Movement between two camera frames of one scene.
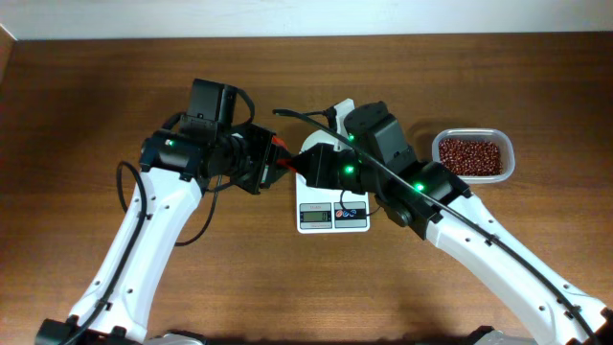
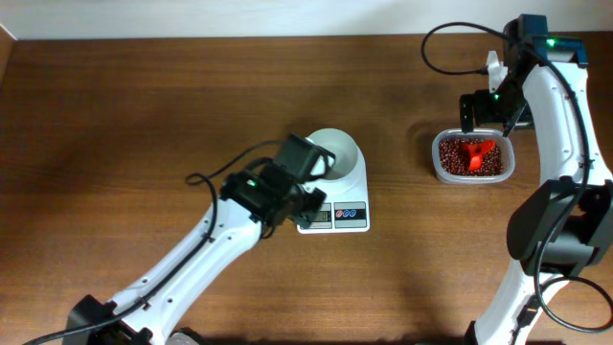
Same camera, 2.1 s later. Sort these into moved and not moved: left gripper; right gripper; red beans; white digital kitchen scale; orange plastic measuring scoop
Moved: orange plastic measuring scoop; left gripper; right gripper
Not moved: red beans; white digital kitchen scale
